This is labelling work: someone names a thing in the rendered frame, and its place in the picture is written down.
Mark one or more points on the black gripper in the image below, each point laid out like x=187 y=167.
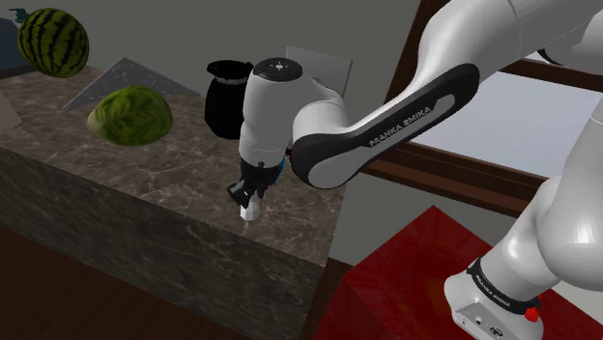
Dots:
x=264 y=174

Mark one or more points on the small white block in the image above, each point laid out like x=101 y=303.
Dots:
x=249 y=213

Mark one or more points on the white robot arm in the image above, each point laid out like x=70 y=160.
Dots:
x=476 y=33

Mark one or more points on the black vase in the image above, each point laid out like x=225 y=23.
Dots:
x=223 y=106

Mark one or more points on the green cabbage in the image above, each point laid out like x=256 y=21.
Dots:
x=129 y=116

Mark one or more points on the grey speckled triangular board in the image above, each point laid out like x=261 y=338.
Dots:
x=125 y=77

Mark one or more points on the red robot stand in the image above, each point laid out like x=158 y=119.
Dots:
x=400 y=282

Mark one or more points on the striped green watermelon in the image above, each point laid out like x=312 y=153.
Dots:
x=52 y=42

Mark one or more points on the beige angular object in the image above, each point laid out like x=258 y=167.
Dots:
x=7 y=115

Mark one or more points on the brown framed window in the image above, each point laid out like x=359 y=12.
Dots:
x=499 y=127

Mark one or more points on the grey wall plate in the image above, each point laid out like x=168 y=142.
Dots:
x=330 y=68

